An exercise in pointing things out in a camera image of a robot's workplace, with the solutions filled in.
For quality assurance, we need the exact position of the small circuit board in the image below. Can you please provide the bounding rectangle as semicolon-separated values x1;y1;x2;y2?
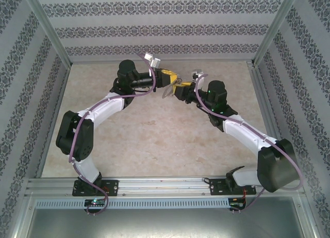
85;198;106;207
229;198;247;207

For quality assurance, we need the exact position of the grey metal sheet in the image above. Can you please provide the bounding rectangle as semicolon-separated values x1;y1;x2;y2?
24;207;317;238

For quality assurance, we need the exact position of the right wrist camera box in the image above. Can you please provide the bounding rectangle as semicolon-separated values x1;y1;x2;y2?
190;68;208;82

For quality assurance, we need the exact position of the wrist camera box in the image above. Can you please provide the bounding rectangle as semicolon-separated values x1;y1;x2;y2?
143;53;162;68
190;68;208;82

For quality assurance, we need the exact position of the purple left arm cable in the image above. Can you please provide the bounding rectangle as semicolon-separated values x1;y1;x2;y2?
68;52;157;217

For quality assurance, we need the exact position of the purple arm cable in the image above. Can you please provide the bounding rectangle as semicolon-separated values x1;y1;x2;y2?
68;52;157;217
194;74;305;213

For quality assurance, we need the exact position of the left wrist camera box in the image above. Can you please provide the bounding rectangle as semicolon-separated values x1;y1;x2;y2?
143;53;162;68

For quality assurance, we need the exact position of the aluminium back wall rail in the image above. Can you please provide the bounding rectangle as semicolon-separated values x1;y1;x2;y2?
69;57;255;66

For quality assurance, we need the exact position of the aluminium table side rail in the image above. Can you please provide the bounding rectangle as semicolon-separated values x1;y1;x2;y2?
246;61;283;143
36;64;71;178

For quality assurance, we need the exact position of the aluminium frame corner post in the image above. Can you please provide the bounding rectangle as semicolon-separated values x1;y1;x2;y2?
22;0;72;66
253;0;302;66

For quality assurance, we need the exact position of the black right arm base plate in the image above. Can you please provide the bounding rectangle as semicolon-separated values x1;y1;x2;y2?
210;178;257;196

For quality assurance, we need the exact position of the slotted grey cable duct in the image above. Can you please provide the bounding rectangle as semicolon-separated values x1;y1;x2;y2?
35;198;248;210

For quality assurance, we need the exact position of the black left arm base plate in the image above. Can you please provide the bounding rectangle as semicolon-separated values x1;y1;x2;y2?
72;180;119;197

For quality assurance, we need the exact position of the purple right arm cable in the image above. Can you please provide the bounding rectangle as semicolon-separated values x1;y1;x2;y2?
194;74;305;213

